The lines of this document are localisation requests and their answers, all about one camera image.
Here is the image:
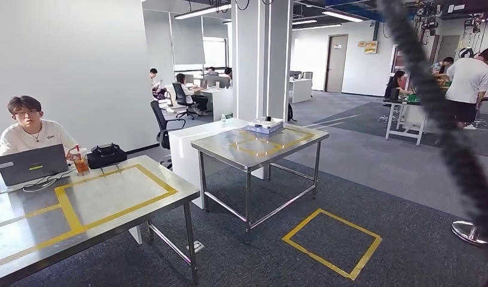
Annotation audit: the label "laptop cables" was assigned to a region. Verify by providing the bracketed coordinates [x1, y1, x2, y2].
[21, 169, 77, 194]

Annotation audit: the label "silver floor socket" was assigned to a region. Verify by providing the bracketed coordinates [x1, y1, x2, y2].
[186, 240, 206, 255]

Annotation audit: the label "chrome stool base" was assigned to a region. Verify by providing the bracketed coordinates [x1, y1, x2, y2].
[451, 220, 488, 247]

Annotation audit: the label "blue cardboard box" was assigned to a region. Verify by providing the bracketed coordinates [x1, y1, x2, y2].
[246, 123, 285, 136]

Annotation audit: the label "white desk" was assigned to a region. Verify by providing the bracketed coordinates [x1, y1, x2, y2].
[167, 118, 269, 210]
[288, 78, 313, 105]
[192, 86, 234, 122]

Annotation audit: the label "black office chair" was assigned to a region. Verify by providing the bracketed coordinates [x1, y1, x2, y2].
[150, 100, 187, 170]
[171, 82, 200, 121]

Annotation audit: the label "grey door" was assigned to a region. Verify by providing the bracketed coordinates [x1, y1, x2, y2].
[324, 33, 349, 94]

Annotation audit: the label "steel table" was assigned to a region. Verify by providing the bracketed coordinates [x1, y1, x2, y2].
[190, 126, 330, 245]

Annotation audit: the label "white table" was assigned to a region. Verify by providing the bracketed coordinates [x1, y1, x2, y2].
[382, 98, 428, 146]

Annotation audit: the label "steel workbench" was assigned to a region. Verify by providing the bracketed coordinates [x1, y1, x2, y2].
[0, 155, 201, 286]

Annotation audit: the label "black carry case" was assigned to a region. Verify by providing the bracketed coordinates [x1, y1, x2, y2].
[86, 143, 129, 170]

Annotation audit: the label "grey laptop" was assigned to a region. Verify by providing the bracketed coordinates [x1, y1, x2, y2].
[0, 143, 69, 187]

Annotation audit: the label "white flat device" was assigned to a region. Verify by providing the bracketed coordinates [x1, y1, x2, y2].
[252, 117, 283, 129]

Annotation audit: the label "iced tea cup red straw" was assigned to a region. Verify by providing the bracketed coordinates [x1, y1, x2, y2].
[69, 145, 91, 177]

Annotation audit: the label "black braided tether cable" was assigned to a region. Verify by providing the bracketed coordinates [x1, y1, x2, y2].
[376, 0, 488, 258]

